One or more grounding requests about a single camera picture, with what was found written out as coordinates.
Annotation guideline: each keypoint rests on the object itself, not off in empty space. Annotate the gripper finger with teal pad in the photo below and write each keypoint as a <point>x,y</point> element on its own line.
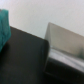
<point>5,31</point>

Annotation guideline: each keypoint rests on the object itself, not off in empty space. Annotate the black kcup holder drawer box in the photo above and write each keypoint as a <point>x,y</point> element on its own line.
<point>56,59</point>

